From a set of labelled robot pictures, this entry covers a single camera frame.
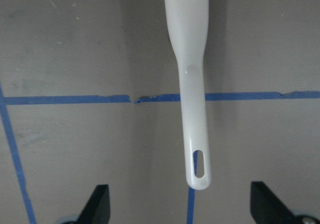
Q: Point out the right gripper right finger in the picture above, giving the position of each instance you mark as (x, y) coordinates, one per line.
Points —
(267, 208)

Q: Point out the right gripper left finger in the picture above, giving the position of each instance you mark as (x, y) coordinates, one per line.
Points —
(97, 208)

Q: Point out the white hand brush black bristles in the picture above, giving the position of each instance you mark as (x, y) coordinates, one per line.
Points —
(187, 23)

